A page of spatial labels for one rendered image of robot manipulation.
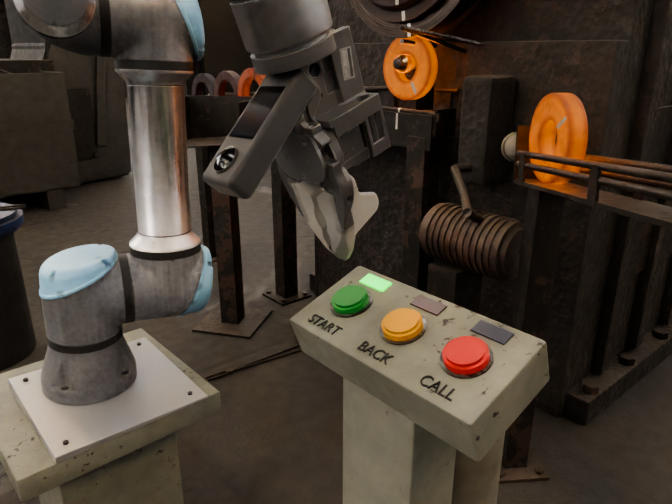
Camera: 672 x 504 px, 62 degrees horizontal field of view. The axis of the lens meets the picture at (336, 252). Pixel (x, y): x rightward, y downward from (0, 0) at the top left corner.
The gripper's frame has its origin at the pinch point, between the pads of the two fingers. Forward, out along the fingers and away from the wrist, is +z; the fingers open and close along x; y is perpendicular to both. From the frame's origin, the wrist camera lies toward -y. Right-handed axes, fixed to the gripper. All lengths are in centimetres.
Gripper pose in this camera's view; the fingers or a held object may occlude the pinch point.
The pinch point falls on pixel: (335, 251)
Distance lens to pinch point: 56.0
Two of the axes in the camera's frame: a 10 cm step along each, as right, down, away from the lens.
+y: 7.1, -5.3, 4.6
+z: 2.6, 8.1, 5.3
